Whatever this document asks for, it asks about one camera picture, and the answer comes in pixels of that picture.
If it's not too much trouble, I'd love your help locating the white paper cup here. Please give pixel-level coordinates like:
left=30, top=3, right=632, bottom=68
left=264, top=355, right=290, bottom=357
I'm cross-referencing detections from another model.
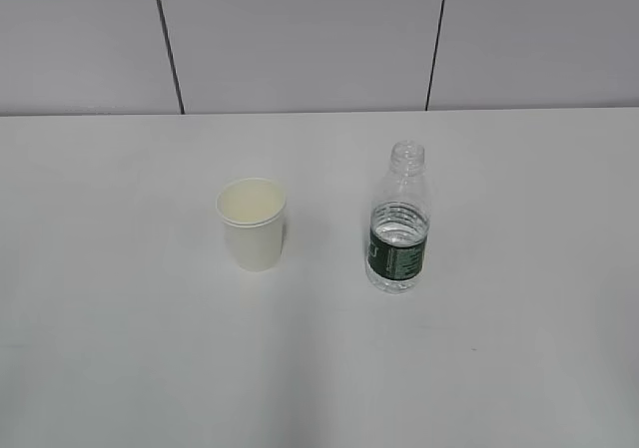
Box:
left=216, top=178, right=287, bottom=272

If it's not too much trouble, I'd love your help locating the clear plastic water bottle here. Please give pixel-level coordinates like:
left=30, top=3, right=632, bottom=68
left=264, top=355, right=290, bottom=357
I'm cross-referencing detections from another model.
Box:
left=366, top=141, right=431, bottom=294

